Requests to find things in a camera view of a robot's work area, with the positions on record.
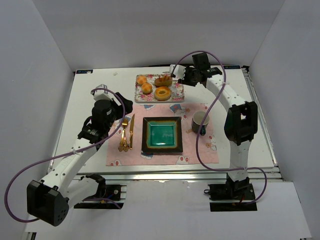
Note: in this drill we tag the gold fork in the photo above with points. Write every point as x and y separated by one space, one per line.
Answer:
123 142

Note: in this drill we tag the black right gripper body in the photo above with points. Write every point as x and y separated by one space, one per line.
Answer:
186 75

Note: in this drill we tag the round bun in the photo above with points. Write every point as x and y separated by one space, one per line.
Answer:
141 79
146 88

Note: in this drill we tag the pink bunny placemat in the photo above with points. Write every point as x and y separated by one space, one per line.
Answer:
136 157

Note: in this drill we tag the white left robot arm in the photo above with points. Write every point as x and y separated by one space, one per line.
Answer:
50 198

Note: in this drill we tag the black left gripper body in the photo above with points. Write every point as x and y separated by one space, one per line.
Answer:
122 106

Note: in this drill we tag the dark green mug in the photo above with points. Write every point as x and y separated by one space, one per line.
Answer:
197 120

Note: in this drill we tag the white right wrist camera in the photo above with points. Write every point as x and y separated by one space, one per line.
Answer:
177 71

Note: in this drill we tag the brown striped bread loaf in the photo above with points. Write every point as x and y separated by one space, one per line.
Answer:
164 81

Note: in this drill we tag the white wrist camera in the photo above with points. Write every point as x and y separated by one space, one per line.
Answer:
101 91
177 71

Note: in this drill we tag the ring doughnut bread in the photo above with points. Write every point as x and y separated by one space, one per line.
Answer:
162 93

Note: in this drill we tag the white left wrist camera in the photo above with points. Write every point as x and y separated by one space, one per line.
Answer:
101 91

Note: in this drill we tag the gold knife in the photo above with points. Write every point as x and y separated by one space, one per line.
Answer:
131 131

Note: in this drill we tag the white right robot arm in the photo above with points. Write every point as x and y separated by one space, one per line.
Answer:
241 123

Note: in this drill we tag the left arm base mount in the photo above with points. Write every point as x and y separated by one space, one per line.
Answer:
106 197

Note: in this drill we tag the green square plate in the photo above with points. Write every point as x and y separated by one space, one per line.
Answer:
162 135

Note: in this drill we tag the floral rectangular tray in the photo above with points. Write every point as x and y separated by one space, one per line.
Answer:
177 96

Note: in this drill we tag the round bun front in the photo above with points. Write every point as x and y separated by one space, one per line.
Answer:
146 88

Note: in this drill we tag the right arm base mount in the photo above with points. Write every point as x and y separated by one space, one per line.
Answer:
223 199

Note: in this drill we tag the round bun back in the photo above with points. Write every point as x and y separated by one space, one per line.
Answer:
141 79

